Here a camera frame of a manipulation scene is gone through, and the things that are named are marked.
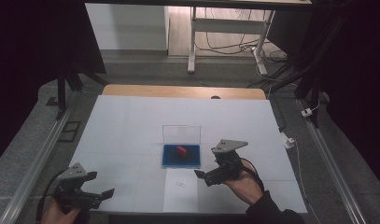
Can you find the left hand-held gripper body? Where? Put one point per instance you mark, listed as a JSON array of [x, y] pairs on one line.
[[74, 196]]

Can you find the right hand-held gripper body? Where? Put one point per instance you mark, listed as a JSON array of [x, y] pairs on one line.
[[228, 166]]

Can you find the clear case with blue pad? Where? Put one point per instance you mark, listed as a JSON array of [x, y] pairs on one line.
[[190, 158]]

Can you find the red stamp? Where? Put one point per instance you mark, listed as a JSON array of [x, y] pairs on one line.
[[181, 151]]

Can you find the person's left hand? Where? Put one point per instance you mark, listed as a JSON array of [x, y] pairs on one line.
[[57, 216]]

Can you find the person's right hand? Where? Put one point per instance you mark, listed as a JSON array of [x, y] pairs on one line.
[[245, 186]]

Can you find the small white paper sheet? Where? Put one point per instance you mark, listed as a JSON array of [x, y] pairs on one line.
[[180, 199]]

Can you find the large white table cover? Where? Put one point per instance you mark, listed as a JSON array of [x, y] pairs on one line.
[[131, 124]]

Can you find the wooden table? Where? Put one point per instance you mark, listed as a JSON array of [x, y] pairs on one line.
[[178, 91]]

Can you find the black metal stand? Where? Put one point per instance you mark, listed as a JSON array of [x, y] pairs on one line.
[[61, 93], [309, 84]]

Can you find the black curtain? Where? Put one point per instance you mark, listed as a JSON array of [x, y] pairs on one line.
[[358, 62], [29, 46]]

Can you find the white cabinet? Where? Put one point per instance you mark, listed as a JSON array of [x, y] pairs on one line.
[[125, 28]]

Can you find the aluminium rail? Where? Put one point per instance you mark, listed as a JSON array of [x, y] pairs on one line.
[[35, 168], [330, 161]]

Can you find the white desk frame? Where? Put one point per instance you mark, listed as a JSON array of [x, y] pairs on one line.
[[225, 25]]

